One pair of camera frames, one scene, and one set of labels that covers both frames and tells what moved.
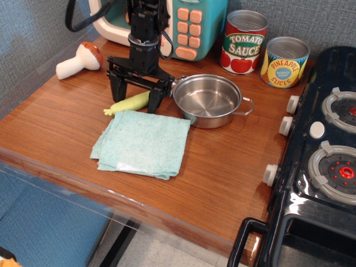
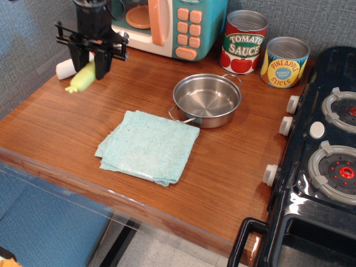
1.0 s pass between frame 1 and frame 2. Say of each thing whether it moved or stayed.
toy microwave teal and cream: stayed
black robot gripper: moved
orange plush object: stayed
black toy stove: stayed
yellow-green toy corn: moved
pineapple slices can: stayed
